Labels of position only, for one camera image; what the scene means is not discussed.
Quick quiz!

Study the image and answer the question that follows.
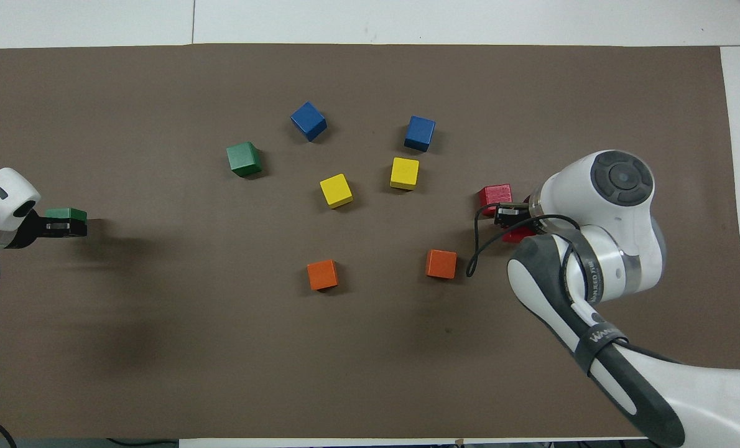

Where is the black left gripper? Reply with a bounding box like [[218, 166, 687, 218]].
[[3, 210, 89, 251]]

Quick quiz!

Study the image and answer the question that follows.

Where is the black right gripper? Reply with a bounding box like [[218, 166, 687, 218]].
[[493, 200, 535, 228]]

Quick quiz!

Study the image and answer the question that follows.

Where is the green wooden block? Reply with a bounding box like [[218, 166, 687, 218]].
[[226, 141, 263, 178], [45, 208, 88, 226]]

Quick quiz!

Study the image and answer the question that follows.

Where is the red wooden block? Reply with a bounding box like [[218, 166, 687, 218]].
[[478, 184, 513, 217], [501, 225, 537, 244]]

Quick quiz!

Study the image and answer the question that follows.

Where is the orange wooden block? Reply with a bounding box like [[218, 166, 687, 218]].
[[425, 249, 458, 280], [307, 259, 339, 291]]

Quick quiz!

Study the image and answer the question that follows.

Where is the yellow wooden block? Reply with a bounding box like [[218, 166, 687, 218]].
[[389, 157, 420, 191], [319, 173, 354, 210]]

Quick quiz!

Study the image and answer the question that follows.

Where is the blue wooden block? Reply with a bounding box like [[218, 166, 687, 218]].
[[290, 101, 328, 142], [404, 115, 437, 153]]

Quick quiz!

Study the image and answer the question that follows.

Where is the brown table mat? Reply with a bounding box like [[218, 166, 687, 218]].
[[0, 44, 740, 440]]

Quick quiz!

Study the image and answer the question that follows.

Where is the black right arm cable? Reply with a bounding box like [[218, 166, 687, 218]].
[[466, 202, 585, 306]]

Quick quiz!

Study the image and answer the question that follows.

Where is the black velcro cable strap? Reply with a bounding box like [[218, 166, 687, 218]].
[[572, 329, 630, 376], [564, 236, 605, 306]]

